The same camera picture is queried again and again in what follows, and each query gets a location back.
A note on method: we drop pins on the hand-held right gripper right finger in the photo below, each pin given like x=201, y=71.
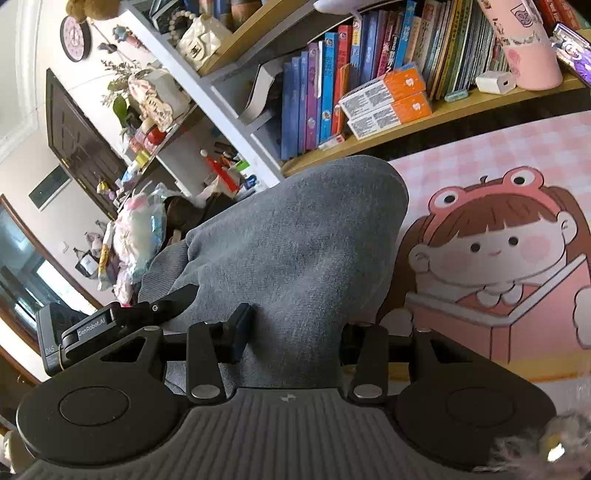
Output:
x=369, y=344

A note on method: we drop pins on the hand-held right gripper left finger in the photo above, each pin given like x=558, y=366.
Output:
x=240, y=333

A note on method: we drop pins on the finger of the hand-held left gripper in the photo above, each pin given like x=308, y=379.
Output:
x=173, y=300

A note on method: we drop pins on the grey sweatshirt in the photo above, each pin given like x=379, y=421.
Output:
x=286, y=254

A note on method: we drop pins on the plastic bag of toys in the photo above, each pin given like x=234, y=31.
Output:
x=136, y=240

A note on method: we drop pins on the wood framed window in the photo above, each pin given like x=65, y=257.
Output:
x=27, y=277

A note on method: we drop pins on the dark brown bag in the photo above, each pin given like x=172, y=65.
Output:
x=194, y=217

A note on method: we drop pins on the red bottle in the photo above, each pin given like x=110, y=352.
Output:
x=221, y=173

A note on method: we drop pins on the dark wooden door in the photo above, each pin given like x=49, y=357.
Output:
x=83, y=143

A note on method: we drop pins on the fluffy grey clothing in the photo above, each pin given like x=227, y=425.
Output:
x=540, y=447

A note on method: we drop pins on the white pink decorated box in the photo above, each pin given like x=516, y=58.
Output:
x=159, y=99

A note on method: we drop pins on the small white red box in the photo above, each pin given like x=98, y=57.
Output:
x=332, y=142

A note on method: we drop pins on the white wooden bookshelf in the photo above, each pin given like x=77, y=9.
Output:
x=217, y=92

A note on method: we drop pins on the white grey folder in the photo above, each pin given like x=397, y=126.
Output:
x=258, y=94

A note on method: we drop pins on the dried flower bunch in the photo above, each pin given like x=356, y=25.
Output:
x=122, y=78

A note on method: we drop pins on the orange white carton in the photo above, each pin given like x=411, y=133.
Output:
x=392, y=115
x=383, y=90

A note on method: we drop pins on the pink checked cartoon mat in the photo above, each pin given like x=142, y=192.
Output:
x=508, y=152

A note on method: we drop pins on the white quilted purse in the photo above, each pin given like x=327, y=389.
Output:
x=203, y=39

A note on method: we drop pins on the small teal eraser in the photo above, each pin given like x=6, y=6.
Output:
x=457, y=95

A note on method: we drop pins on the row of colourful books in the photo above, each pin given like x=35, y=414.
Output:
x=369, y=55

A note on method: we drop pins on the white charger plug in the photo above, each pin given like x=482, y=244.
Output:
x=494, y=82

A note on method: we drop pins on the brown plush toy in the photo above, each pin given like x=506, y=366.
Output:
x=90, y=8

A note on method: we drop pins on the pink printed tumbler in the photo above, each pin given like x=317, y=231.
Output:
x=526, y=50

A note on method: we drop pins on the purple picture card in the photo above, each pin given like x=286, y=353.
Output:
x=575, y=55

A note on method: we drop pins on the grey wall panel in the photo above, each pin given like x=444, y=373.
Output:
x=50, y=188

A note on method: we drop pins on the round pink wall clock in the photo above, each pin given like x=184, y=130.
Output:
x=76, y=38

